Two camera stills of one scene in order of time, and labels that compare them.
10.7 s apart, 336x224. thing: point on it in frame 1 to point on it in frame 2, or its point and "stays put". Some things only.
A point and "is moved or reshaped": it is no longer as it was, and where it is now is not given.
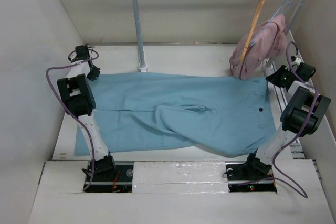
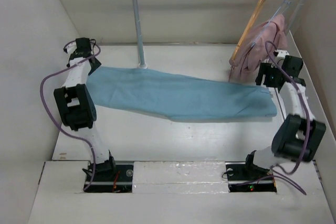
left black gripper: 95,73 to 95,66
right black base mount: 248,177 stays put
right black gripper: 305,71 to 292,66
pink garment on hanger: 267,40 stays put
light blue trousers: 223,115 is moved or reshaped
